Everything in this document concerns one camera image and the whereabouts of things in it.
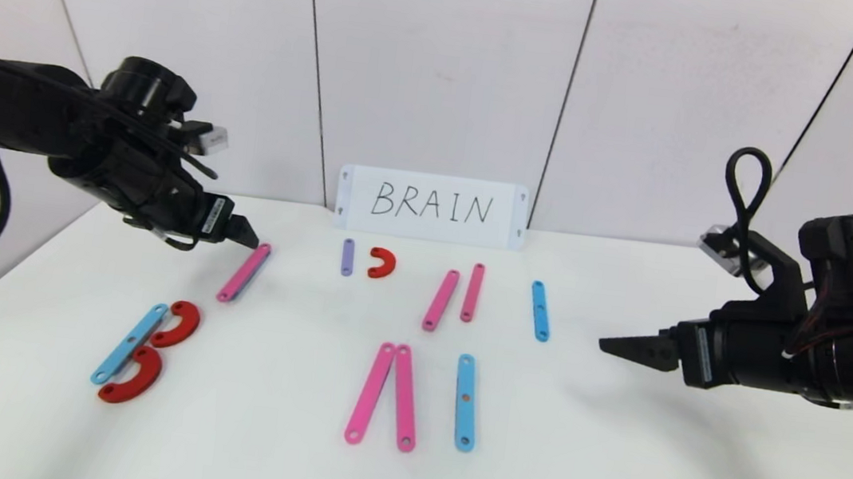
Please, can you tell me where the red C-shaped piece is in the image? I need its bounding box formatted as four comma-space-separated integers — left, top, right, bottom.
150, 298, 204, 352
97, 341, 166, 409
366, 247, 399, 282

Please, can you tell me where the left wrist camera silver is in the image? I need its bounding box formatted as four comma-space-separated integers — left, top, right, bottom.
178, 121, 231, 157

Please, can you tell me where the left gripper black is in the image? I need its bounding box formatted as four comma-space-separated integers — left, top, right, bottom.
136, 156, 268, 251

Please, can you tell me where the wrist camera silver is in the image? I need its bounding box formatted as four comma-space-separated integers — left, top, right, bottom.
696, 221, 778, 279
178, 121, 231, 157

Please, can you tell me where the short pink bar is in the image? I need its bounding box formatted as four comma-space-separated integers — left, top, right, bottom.
459, 262, 486, 325

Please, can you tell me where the short blue bar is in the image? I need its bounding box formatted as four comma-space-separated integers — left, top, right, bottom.
525, 280, 555, 343

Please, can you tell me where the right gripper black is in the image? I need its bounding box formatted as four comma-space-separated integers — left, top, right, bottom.
594, 297, 799, 400

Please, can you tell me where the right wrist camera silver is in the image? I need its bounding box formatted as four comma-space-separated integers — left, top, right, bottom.
696, 221, 778, 279

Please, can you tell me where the white sign card reading BRAIN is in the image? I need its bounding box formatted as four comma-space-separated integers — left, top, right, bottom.
333, 164, 531, 252

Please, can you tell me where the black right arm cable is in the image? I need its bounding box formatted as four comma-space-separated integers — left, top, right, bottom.
713, 144, 776, 295

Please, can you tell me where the long pink bar with holes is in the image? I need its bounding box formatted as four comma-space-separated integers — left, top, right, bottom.
384, 344, 428, 454
421, 267, 461, 335
343, 339, 397, 449
216, 239, 272, 308

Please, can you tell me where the long blue bar with holes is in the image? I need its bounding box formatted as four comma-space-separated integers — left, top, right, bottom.
448, 354, 484, 453
90, 296, 171, 392

